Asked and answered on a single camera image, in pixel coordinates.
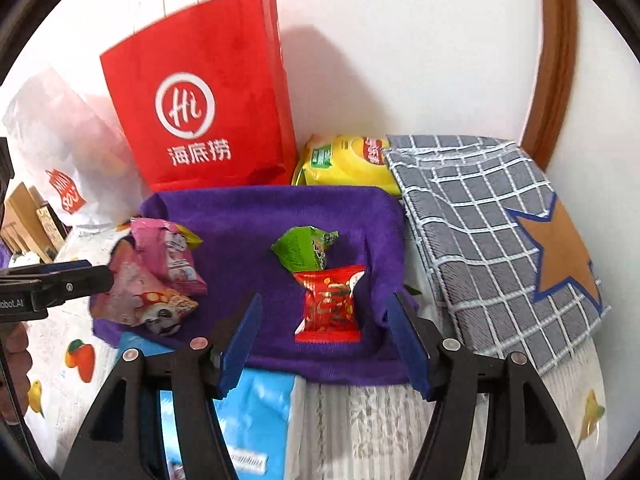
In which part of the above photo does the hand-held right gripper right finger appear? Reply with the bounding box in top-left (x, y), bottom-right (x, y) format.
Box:
top-left (387, 292), bottom-right (587, 480)

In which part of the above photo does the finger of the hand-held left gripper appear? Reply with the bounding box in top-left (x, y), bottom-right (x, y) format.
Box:
top-left (30, 265), bottom-right (115, 311)
top-left (0, 259), bottom-right (93, 281)

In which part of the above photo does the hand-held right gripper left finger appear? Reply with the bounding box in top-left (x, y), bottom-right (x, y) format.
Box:
top-left (60, 292), bottom-right (264, 480)

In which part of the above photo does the pink panda snack packet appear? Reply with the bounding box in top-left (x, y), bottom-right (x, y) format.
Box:
top-left (90, 242), bottom-right (198, 337)

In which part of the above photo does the red snack packet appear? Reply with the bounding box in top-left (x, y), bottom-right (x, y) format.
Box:
top-left (292, 264), bottom-right (367, 344)

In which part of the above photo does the purple towel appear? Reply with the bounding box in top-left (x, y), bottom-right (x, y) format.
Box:
top-left (90, 185), bottom-right (420, 387)

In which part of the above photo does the green snack packet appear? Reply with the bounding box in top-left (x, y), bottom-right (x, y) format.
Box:
top-left (271, 226), bottom-right (339, 274)

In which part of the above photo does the person's left hand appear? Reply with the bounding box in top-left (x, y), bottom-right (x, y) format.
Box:
top-left (0, 322), bottom-right (32, 423)

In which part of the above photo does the brown patterned box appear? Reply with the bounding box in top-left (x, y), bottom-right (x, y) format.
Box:
top-left (35, 201), bottom-right (71, 251)

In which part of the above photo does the blue tissue pack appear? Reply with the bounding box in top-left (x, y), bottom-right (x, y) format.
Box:
top-left (117, 332), bottom-right (296, 480)

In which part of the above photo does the fruit print tablecloth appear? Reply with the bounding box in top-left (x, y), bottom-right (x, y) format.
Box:
top-left (22, 225), bottom-right (608, 480)

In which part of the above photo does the white plastic bag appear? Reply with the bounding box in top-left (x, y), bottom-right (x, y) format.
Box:
top-left (2, 65), bottom-right (151, 228)

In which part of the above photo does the yellow chip bag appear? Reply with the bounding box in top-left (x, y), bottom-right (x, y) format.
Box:
top-left (291, 133), bottom-right (401, 197)

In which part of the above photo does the red paper bag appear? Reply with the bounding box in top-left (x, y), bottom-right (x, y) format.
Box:
top-left (100, 0), bottom-right (299, 193)

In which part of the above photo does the brown wooden door frame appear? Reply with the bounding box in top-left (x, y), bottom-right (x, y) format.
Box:
top-left (520, 0), bottom-right (580, 171)

